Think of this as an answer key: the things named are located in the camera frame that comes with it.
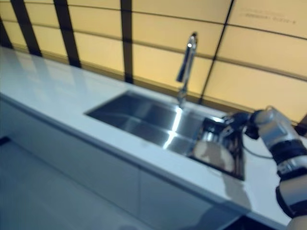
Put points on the stainless steel sink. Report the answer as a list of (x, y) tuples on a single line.
[(144, 119)]

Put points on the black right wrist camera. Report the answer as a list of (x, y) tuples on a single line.
[(251, 131)]

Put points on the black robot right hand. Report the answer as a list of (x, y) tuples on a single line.
[(236, 124)]

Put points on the black dish drying rack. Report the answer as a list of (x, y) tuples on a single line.
[(236, 155)]

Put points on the chrome kitchen faucet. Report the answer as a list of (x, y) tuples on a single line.
[(189, 60)]

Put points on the beige round ceramic plate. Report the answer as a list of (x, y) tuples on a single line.
[(211, 155)]

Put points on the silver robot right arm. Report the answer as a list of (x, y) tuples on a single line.
[(280, 134)]

